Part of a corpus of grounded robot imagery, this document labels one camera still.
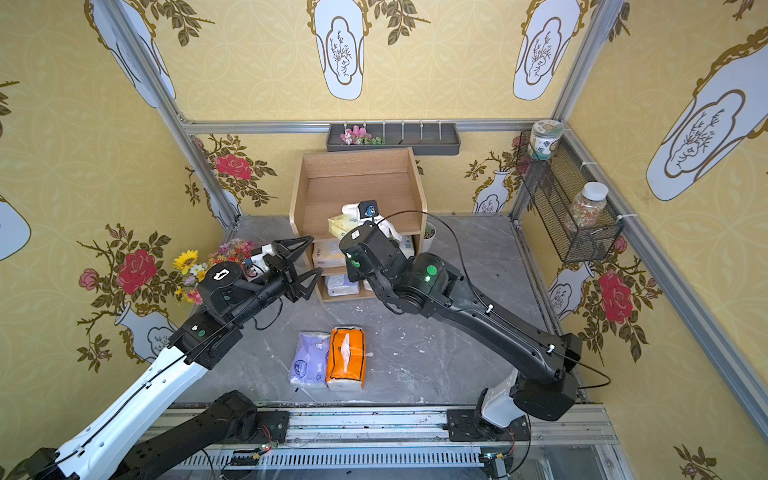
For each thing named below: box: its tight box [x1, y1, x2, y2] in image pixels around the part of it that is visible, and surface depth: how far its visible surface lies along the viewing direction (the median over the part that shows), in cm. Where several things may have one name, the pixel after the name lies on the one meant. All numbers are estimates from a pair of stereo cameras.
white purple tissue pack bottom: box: [325, 274, 360, 297], surface depth 95 cm
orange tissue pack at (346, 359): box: [326, 326, 366, 391], surface depth 80 cm
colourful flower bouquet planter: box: [173, 239, 256, 305], surface depth 85 cm
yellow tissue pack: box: [327, 214, 367, 239], surface depth 68 cm
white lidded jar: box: [530, 119, 565, 160], surface depth 87 cm
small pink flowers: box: [340, 125, 382, 145], surface depth 89 cm
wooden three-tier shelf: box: [290, 148, 428, 304], surface depth 87 cm
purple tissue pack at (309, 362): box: [289, 332, 330, 386], surface depth 81 cm
